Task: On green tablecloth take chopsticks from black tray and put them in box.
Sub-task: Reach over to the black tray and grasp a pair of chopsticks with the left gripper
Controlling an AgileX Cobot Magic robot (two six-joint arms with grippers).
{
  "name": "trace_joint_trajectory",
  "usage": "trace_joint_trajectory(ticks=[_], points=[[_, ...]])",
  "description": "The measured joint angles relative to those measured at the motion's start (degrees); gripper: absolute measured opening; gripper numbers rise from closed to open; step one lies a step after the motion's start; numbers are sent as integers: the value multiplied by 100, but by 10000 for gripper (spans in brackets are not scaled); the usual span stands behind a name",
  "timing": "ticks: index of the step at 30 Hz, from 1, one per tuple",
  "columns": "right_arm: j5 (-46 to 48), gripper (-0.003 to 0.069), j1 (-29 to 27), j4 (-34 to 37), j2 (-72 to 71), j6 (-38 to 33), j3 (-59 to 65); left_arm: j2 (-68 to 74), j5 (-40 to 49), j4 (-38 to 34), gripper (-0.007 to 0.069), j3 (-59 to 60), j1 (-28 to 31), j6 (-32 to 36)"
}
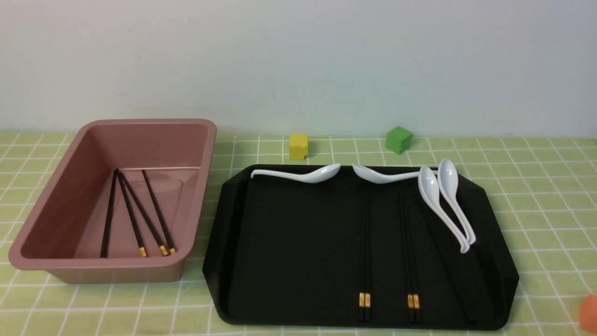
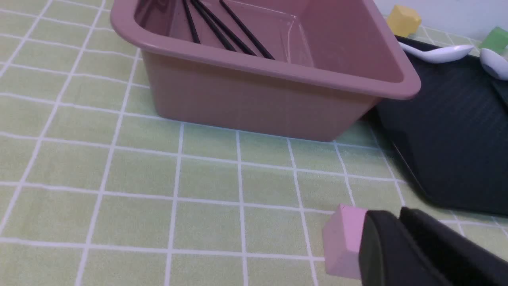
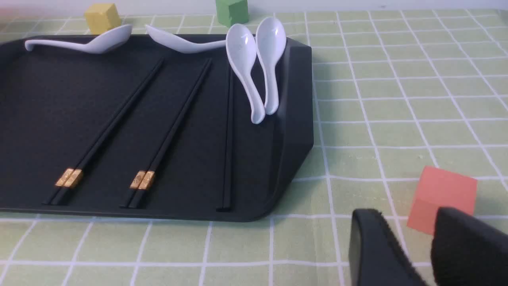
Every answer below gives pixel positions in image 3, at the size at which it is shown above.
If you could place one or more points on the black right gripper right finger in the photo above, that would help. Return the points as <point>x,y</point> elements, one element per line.
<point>468,252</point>

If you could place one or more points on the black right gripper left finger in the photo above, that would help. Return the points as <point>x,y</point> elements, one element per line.
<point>376,257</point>

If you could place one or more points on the black chopstick gold band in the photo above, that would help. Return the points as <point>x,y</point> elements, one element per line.
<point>167,96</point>
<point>104,133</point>
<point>176,135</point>
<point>111,133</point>

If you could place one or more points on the orange wooden cube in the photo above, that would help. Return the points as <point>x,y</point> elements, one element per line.
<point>440,188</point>

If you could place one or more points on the plain black chopstick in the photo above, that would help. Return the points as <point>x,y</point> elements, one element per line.
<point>224,205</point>
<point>231,140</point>

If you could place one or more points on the white ceramic spoon outer right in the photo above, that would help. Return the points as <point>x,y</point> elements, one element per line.
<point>270,42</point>

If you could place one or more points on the white ceramic spoon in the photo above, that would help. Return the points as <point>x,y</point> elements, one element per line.
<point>179,44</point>
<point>103,43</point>
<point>241,54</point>
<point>270,42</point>

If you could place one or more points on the white ceramic spoon inner right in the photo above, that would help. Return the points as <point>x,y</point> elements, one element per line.
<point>241,54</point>

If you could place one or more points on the black plastic tray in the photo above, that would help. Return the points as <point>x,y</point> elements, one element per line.
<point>76,128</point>

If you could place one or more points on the green wooden cube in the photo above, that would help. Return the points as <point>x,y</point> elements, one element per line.
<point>230,12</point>

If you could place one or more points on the white ceramic spoon centre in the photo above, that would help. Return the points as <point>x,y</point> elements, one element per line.
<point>179,44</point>

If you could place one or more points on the white ceramic spoon far left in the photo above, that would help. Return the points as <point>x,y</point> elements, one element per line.
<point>103,43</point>

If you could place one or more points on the yellow wooden cube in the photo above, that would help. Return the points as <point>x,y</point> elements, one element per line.
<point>102,17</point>

